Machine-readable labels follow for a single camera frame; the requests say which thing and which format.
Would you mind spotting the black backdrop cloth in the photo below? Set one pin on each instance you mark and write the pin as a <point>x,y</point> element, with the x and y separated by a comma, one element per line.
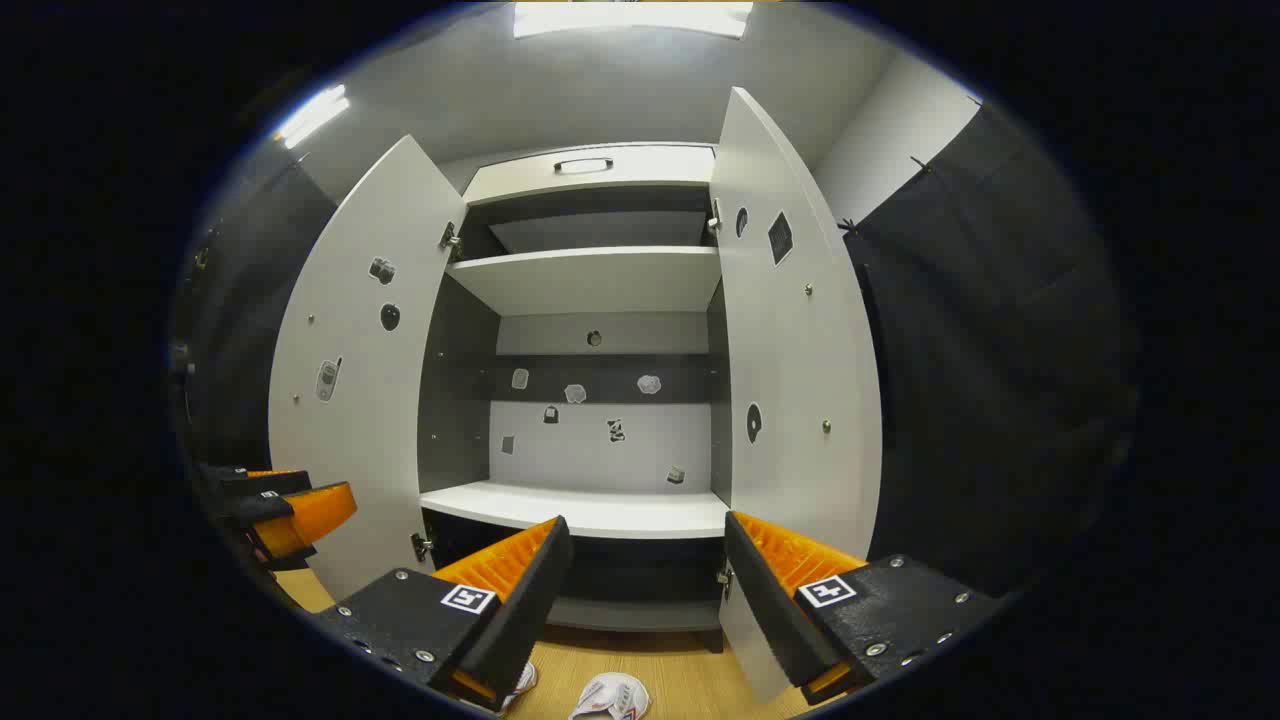
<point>1000,350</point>

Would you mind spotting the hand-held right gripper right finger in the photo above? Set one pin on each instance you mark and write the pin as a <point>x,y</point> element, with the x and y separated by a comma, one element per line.
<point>770,610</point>

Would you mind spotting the white cabinet door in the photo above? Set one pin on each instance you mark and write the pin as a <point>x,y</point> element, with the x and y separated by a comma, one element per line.
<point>350,450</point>
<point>790,350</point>

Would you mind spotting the white canvas shoe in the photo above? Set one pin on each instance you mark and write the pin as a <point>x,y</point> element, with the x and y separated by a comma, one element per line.
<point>610,695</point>
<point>522,685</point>

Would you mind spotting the narrow ceiling light strip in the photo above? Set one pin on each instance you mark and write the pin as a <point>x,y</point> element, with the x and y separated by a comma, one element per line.
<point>312,115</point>

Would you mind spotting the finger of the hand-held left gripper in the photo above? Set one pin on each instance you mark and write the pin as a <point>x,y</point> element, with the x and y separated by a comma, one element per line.
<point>310,515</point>
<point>260,485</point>

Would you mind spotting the metal door hinge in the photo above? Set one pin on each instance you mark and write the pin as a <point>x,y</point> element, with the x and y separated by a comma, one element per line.
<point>714,218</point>
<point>421,546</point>
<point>450,237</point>
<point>724,580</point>

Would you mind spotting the white shoe cabinet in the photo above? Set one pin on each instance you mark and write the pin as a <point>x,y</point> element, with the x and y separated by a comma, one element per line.
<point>600,280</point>

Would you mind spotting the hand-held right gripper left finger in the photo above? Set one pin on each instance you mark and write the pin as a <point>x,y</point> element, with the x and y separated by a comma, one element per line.
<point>520,610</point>

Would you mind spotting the wide ceiling light panel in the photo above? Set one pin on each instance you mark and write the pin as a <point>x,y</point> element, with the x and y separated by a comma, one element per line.
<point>630,18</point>

